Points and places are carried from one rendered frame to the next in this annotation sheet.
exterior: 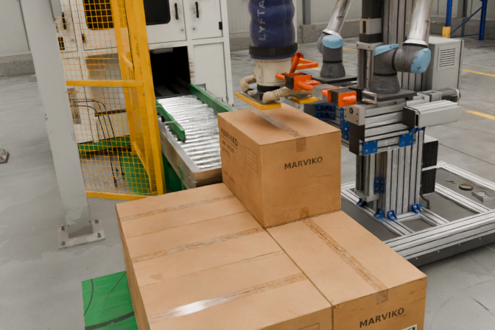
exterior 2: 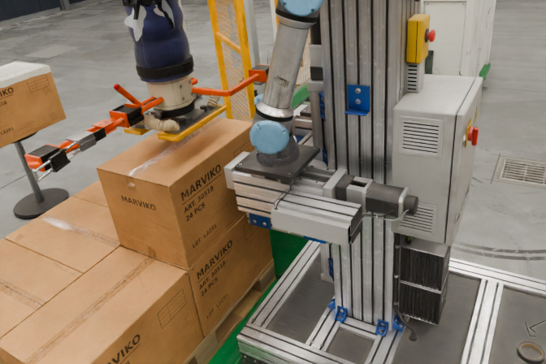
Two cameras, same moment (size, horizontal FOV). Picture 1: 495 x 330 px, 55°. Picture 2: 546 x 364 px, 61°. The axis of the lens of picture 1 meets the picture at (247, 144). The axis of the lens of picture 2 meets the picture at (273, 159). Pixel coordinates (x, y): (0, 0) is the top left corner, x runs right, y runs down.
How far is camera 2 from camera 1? 240 cm
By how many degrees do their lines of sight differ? 50
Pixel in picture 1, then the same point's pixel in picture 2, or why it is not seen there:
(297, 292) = (10, 314)
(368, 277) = (48, 346)
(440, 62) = (405, 142)
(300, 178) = (139, 216)
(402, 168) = (358, 266)
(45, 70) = not seen: hidden behind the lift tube
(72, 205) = not seen: hidden behind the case
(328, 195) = (171, 248)
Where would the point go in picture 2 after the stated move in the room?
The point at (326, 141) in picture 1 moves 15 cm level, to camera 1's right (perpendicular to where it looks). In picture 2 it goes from (155, 192) to (174, 206)
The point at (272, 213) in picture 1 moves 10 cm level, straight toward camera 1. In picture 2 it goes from (123, 236) to (101, 245)
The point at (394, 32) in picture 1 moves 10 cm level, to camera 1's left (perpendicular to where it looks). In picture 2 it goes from (327, 74) to (305, 69)
